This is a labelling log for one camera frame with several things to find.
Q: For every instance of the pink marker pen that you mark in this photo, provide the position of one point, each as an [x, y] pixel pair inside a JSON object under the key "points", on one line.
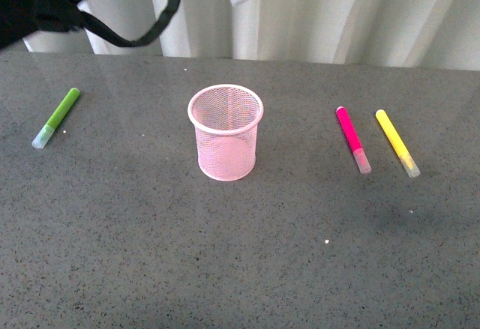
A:
{"points": [[353, 140]]}

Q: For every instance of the pink mesh cup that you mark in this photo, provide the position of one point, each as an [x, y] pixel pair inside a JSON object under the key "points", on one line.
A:
{"points": [[225, 118]]}

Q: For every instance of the yellow marker pen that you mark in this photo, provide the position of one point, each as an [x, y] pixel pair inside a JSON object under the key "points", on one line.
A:
{"points": [[397, 143]]}

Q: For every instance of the green marker pen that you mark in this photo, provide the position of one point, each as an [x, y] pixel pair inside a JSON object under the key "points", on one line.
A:
{"points": [[55, 119]]}

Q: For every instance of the white pleated curtain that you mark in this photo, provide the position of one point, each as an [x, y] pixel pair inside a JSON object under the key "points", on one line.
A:
{"points": [[394, 33]]}

